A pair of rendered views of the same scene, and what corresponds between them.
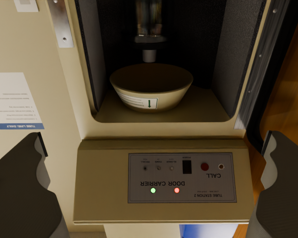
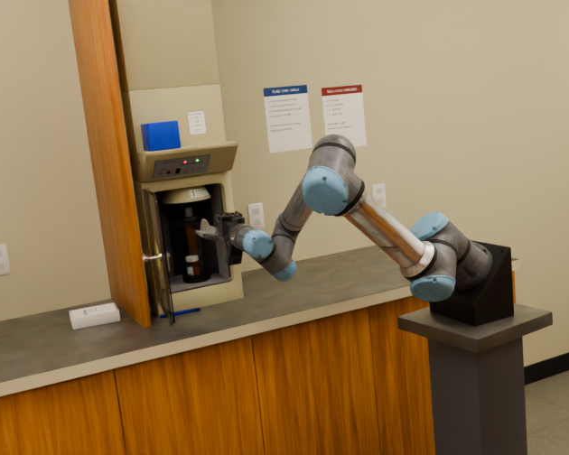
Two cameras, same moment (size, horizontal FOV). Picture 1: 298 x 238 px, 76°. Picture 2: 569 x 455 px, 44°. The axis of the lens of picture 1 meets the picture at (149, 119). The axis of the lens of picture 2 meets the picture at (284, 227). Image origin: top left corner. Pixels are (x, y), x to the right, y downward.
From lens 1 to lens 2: 2.19 m
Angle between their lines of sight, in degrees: 49
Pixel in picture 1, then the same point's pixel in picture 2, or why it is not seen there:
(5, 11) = (270, 201)
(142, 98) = (197, 197)
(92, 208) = (228, 150)
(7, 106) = (291, 115)
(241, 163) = (148, 175)
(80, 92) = (227, 199)
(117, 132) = (210, 177)
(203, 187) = (171, 164)
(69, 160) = (242, 38)
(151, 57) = (189, 210)
